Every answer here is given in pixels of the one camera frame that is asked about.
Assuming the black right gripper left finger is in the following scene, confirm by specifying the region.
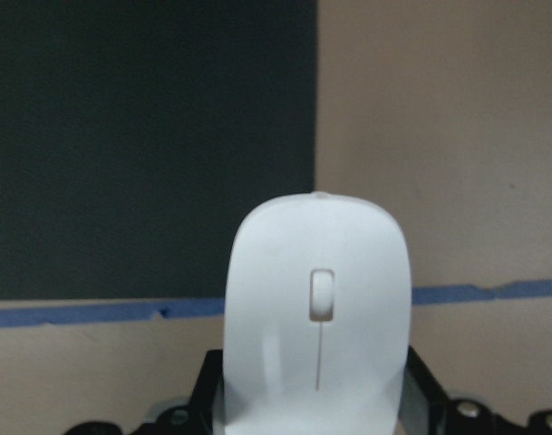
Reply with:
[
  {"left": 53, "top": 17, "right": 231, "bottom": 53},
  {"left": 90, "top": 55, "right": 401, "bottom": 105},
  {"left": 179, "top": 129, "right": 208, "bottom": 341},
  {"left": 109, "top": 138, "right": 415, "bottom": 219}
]
[{"left": 186, "top": 349, "right": 225, "bottom": 434}]

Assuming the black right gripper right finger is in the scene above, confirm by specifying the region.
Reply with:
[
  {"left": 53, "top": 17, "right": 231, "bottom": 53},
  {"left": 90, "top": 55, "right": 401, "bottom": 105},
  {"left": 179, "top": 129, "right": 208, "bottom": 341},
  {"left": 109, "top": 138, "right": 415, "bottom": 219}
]
[{"left": 398, "top": 346, "right": 449, "bottom": 435}]

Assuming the white computer mouse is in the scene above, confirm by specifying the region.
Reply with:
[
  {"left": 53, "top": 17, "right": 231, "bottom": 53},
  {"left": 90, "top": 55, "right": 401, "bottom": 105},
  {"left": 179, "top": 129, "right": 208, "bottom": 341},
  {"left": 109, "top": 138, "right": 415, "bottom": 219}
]
[{"left": 213, "top": 192, "right": 412, "bottom": 434}]

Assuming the black mousepad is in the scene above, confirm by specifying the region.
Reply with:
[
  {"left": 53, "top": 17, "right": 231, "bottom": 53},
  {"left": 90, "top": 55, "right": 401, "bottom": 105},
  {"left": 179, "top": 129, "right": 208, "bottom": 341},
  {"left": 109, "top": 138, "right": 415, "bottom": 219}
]
[{"left": 0, "top": 1, "right": 318, "bottom": 301}]

